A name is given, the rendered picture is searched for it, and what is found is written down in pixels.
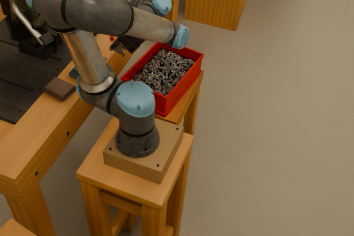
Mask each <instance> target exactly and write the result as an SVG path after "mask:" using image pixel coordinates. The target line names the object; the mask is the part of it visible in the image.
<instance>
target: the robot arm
mask: <svg viewBox="0 0 354 236"><path fill-rule="evenodd" d="M26 2H27V4H28V6H29V7H30V8H32V9H33V10H34V11H38V12H40V13H41V14H42V15H43V17H44V19H45V21H46V23H47V25H48V26H49V28H50V29H51V30H53V31H54V32H57V33H59V35H60V37H61V39H62V41H63V43H64V45H65V47H66V49H67V51H68V53H69V55H70V57H71V58H72V60H73V62H74V64H75V66H76V68H77V70H78V72H79V74H80V75H79V77H78V79H77V82H76V83H77V86H76V91H77V94H78V96H79V97H80V98H81V99H82V100H84V101H85V102H86V103H88V104H91V105H93V106H95V107H97V108H99V109H100V110H102V111H104V112H106V113H108V114H110V115H112V116H114V117H116V118H117V119H119V128H118V130H117V133H116V136H115V143H116V147H117V149H118V150H119V151H120V152H121V153H122V154H123V155H125V156H128V157H130V158H144V157H146V156H149V155H151V154H152V153H154V152H155V151H156V149H157V148H158V146H159V143H160V135H159V132H158V130H157V128H156V126H155V124H154V122H155V99H154V93H153V91H152V89H151V88H150V87H149V86H148V85H146V84H145V83H143V82H140V81H135V82H132V81H127V82H124V81H122V80H120V79H118V78H117V77H116V75H115V72H114V70H113V68H112V67H111V66H110V65H108V64H106V63H105V60H104V58H103V55H102V53H101V50H100V48H99V46H98V43H97V41H96V38H95V36H94V34H93V33H98V34H104V35H111V36H117V39H116V40H115V41H114V42H113V43H112V44H111V45H110V51H115V52H117V53H119V54H120V55H124V52H123V50H122V49H124V50H128V51H129V52H130V53H131V54H132V53H133V52H134V51H135V50H136V49H138V48H139V47H140V45H141V44H142V43H143V42H144V41H145V40H149V41H154V42H158V43H162V44H166V45H169V46H171V47H172V48H177V49H179V50H180V49H182V48H184V47H185V46H186V44H187V42H188V40H189V37H190V31H189V29H188V28H187V27H185V26H183V25H182V24H178V23H176V22H173V21H171V20H168V19H166V18H164V16H165V15H167V14H168V12H169V11H170V10H171V8H172V3H171V0H149V1H147V2H146V3H144V4H142V5H141V6H139V7H137V8H136V7H133V6H132V5H131V3H130V2H129V1H127V0H26Z"/></svg>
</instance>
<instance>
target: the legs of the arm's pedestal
mask: <svg viewBox="0 0 354 236"><path fill-rule="evenodd" d="M190 154H191V149H190V151H189V153H188V155H187V157H186V159H185V162H184V164H183V166H182V169H181V171H180V173H179V175H178V177H177V179H176V181H175V184H174V186H173V188H172V190H171V192H170V194H169V196H168V199H167V201H166V203H165V205H164V207H163V209H162V211H159V210H156V209H153V208H151V207H149V206H146V205H143V204H140V203H138V202H135V201H133V200H130V199H127V198H125V197H123V196H120V195H117V194H115V193H112V192H110V191H107V190H104V189H101V188H99V187H97V186H94V185H91V184H89V183H86V182H84V181H81V180H80V185H81V190H82V196H83V201H84V206H85V211H86V216H87V221H88V227H89V230H90V235H91V236H117V235H118V233H119V231H120V229H121V228H122V229H125V230H128V231H130V232H132V230H133V228H134V226H135V224H136V216H138V217H141V218H142V236H179V233H180V225H181V218H182V210H183V202H184V195H185V188H186V181H187V176H188V168H189V161H190ZM110 205H112V206H115V207H117V208H118V211H117V213H116V215H115V216H114V218H113V220H112V221H111V212H110Z"/></svg>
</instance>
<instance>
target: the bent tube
mask: <svg viewBox="0 0 354 236"><path fill-rule="evenodd" d="M9 4H10V6H11V9H12V11H13V13H14V14H15V16H16V17H17V18H18V19H19V20H20V21H21V23H22V24H23V25H24V26H25V27H26V29H27V30H28V31H29V32H30V33H31V34H32V36H33V37H34V38H35V39H36V40H37V41H38V43H39V44H40V45H41V46H42V45H43V43H42V41H41V40H40V39H39V37H40V36H42V35H41V34H40V32H39V31H38V30H37V29H36V30H34V29H32V23H31V22H30V21H29V19H28V18H27V17H26V16H25V15H24V13H23V12H22V11H21V10H20V8H19V6H18V3H17V0H9Z"/></svg>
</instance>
